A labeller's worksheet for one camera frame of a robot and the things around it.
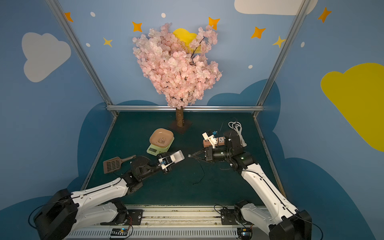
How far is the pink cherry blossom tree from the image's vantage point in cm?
64

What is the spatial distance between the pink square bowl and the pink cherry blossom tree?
0.73 ft

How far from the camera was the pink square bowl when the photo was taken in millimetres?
1028
